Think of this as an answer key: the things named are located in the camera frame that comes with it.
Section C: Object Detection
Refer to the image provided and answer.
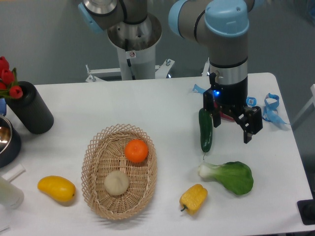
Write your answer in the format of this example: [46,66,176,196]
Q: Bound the beige steamed bun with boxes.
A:
[104,171,129,196]

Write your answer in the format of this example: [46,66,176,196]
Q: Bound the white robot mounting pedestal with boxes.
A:
[85,44,210,83]

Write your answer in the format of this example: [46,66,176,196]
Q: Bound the green bok choy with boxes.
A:
[197,161,254,196]

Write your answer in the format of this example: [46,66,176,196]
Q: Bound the yellow bell pepper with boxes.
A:
[179,184,208,215]

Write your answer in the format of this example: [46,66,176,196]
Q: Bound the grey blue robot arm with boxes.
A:
[78,0,262,143]

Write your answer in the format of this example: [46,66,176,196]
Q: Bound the red artificial tulips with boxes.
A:
[0,56,23,99]

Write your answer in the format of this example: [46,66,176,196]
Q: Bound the green cucumber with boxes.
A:
[198,108,213,155]

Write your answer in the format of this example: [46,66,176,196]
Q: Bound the black cylindrical vase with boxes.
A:
[5,81,54,134]

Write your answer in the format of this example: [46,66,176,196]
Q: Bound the blue strap piece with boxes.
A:
[191,84,205,95]

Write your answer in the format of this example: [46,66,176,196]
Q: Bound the yellow mango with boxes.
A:
[37,176,76,203]

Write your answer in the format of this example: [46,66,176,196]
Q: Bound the woven wicker basket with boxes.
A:
[81,124,158,220]

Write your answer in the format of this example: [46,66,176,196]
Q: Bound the red pepper behind gripper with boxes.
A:
[220,111,235,122]

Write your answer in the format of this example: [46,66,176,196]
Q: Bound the white flat stick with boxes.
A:
[0,164,26,182]

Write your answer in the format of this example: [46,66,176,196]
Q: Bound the orange tangerine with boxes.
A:
[124,139,149,163]

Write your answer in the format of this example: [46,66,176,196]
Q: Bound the translucent white bottle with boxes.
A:
[0,177,24,209]

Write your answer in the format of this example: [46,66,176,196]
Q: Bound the black device at table edge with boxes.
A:
[297,199,315,225]

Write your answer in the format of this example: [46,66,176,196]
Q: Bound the dark metal bowl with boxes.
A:
[0,116,22,168]

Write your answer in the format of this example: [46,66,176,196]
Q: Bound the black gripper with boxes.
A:
[203,77,263,144]

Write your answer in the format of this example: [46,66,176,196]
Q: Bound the blue lanyard strap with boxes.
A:
[246,92,291,126]

